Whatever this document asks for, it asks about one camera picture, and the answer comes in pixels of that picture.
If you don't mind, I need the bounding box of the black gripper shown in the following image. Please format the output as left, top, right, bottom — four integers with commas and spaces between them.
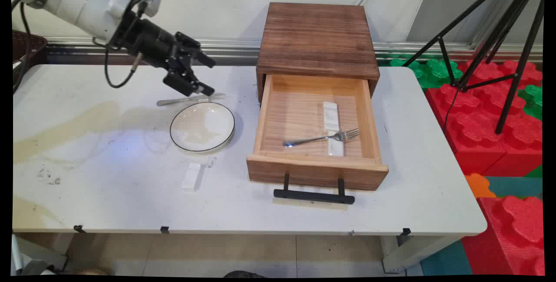
110, 10, 216, 97

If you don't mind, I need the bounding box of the silver table knife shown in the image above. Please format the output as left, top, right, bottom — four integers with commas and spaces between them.
156, 93, 226, 107

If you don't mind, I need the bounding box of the white plate with black rim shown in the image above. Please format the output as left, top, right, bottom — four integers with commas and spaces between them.
169, 102, 236, 153

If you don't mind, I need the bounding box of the dark wooden drawer cabinet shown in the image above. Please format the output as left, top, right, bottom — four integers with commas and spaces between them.
256, 2, 381, 103

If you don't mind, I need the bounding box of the silver fork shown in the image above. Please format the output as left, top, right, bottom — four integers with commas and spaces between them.
283, 128, 361, 148

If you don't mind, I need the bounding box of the light wooden drawer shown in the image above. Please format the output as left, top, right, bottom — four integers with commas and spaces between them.
246, 73, 389, 191

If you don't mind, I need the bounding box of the green foam block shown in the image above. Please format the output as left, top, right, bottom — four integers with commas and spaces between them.
389, 58, 463, 89
517, 84, 543, 121

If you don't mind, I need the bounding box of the white table leg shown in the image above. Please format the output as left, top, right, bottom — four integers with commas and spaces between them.
380, 235, 461, 273

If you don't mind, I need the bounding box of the orange foam piece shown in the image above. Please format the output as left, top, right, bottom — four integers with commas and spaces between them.
465, 173, 496, 199

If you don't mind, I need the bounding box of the teal foam mat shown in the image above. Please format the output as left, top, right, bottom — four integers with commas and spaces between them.
484, 176, 543, 199
419, 239, 473, 276

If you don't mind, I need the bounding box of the black tripod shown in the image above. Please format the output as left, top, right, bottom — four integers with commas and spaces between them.
402, 0, 546, 135

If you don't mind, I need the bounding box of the aluminium wall rail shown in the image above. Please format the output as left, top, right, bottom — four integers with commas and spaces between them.
46, 36, 543, 66

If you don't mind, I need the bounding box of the short black wrist cable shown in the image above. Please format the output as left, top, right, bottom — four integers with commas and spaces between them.
92, 13, 146, 89

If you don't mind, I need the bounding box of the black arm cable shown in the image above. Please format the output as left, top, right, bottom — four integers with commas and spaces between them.
11, 0, 94, 96

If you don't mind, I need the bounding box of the black drawer handle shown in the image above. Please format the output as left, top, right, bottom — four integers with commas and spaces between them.
273, 173, 356, 205

